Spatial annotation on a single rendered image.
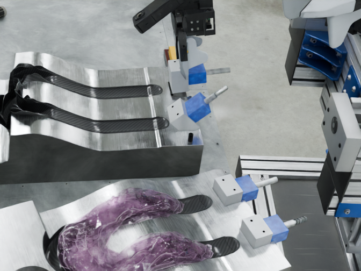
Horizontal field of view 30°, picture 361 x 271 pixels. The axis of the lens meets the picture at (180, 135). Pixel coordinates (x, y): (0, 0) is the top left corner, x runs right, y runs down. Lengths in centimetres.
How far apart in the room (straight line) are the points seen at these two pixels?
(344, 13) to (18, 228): 68
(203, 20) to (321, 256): 98
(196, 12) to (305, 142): 150
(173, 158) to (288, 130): 148
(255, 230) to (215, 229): 8
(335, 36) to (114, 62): 103
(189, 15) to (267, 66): 180
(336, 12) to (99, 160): 75
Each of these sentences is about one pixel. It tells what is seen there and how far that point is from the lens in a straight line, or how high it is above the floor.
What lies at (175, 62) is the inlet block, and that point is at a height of 95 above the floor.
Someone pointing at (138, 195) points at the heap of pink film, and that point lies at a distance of 118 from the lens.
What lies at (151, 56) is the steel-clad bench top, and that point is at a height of 80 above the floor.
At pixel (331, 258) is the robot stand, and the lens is 209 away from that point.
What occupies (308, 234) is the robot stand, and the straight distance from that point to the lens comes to 213.
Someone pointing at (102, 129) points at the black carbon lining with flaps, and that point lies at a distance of 136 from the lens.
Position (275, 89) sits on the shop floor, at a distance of 298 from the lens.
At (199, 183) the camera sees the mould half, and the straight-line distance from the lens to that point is 130.
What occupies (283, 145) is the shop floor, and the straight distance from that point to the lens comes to 271.
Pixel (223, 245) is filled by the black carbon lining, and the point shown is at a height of 85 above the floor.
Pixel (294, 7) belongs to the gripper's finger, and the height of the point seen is 141.
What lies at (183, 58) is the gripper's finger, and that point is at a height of 100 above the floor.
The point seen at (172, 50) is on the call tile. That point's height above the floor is 84.
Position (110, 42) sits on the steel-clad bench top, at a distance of 174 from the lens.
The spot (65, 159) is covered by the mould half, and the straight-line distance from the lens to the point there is 132.
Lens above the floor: 179
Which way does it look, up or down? 42 degrees down
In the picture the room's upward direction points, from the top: 7 degrees clockwise
